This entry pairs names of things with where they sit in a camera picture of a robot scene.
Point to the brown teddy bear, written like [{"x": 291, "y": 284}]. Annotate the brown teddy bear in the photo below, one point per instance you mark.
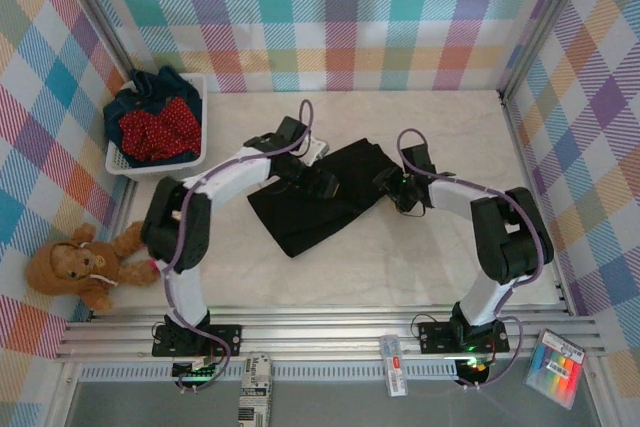
[{"x": 55, "y": 267}]

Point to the aluminium frame rail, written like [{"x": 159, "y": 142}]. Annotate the aluminium frame rail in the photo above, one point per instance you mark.
[{"x": 325, "y": 332}]

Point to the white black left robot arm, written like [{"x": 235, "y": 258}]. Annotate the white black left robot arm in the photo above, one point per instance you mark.
[{"x": 235, "y": 174}]

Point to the rainbow marker pack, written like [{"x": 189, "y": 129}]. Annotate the rainbow marker pack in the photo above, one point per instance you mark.
[{"x": 555, "y": 369}]

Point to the white plastic basket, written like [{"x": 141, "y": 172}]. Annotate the white plastic basket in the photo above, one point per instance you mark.
[{"x": 155, "y": 169}]

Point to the newsprint pattern box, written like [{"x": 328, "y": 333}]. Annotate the newsprint pattern box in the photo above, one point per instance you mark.
[{"x": 255, "y": 387}]

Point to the clear box with red label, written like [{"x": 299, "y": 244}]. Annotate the clear box with red label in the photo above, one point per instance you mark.
[{"x": 394, "y": 367}]

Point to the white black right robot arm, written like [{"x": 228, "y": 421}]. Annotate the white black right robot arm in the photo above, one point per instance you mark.
[{"x": 452, "y": 194}]

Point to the denim skirt with patch pockets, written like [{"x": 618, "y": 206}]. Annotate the denim skirt with patch pockets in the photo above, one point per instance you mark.
[{"x": 112, "y": 122}]

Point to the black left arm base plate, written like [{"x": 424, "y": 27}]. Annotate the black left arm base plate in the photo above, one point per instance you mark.
[{"x": 225, "y": 334}]

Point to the red white-dotted skirt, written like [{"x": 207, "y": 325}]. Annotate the red white-dotted skirt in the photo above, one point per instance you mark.
[{"x": 160, "y": 132}]

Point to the black skirt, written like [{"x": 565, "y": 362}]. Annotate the black skirt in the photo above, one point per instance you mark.
[{"x": 310, "y": 222}]

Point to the aluminium corner post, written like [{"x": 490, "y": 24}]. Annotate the aluminium corner post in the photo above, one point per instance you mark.
[
  {"x": 544, "y": 22},
  {"x": 106, "y": 22}
]

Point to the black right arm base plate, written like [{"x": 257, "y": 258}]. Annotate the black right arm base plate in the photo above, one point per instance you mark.
[{"x": 435, "y": 334}]

